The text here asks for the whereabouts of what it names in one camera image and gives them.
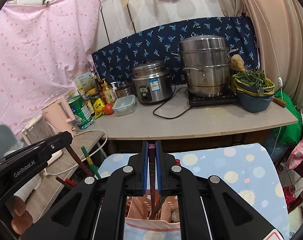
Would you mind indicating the blue polka dot tablecloth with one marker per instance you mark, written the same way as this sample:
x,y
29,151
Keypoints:
x,y
248,170

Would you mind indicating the white carton box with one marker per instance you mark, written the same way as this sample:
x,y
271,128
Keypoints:
x,y
85,81

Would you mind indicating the left human hand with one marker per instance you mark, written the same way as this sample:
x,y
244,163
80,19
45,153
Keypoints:
x,y
22,220

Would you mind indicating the white ceramic spoon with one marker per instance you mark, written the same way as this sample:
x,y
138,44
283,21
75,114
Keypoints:
x,y
175,217

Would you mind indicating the green plastic bag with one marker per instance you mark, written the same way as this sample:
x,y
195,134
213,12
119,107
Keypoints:
x,y
289,135

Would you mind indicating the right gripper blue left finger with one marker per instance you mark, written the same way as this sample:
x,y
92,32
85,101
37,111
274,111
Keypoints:
x,y
145,167

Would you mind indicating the red chopstick long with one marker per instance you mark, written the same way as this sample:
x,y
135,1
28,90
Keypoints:
x,y
70,182

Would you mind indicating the pink floral fabric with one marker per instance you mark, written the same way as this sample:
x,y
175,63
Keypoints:
x,y
296,156

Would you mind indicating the navy floral cloth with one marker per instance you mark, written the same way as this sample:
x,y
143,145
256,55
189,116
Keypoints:
x,y
115,62

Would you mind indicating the red tomato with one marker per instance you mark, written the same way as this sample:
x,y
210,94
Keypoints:
x,y
108,109

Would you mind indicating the beige curtain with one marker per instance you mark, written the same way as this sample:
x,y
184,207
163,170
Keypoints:
x,y
278,25

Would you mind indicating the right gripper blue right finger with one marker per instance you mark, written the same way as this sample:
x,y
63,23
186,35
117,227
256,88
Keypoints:
x,y
159,166

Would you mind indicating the blue basin with greens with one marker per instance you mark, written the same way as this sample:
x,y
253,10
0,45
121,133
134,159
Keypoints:
x,y
253,90

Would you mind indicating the steel rice cooker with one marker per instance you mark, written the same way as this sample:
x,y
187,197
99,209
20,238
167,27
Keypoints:
x,y
152,82

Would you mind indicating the dark red chopstick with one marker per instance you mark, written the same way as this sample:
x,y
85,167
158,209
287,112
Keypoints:
x,y
78,160

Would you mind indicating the yellow snack packet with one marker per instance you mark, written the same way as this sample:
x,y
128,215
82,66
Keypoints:
x,y
98,106

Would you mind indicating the pink perforated utensil basket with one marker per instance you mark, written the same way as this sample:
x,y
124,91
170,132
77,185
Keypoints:
x,y
140,214

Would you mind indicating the small lidded pot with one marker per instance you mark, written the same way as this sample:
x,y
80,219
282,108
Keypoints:
x,y
125,89

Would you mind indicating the yellow oil bottle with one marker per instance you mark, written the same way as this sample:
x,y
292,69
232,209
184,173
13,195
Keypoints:
x,y
108,92

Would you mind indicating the pink electric kettle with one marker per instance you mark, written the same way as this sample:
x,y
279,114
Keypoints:
x,y
59,114

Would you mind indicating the pink floral curtain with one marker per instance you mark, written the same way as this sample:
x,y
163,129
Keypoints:
x,y
42,49

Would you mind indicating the large steel steamer pot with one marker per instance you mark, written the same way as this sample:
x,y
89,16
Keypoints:
x,y
205,59

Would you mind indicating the green tin can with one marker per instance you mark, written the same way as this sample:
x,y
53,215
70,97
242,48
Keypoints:
x,y
81,112

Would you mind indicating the green chopstick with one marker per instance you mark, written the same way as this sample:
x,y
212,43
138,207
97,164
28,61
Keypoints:
x,y
93,168
160,203

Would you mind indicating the black induction cooker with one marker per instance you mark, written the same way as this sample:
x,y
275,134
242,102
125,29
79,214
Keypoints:
x,y
196,101

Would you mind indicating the clear food container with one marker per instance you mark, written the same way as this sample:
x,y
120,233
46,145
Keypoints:
x,y
125,105

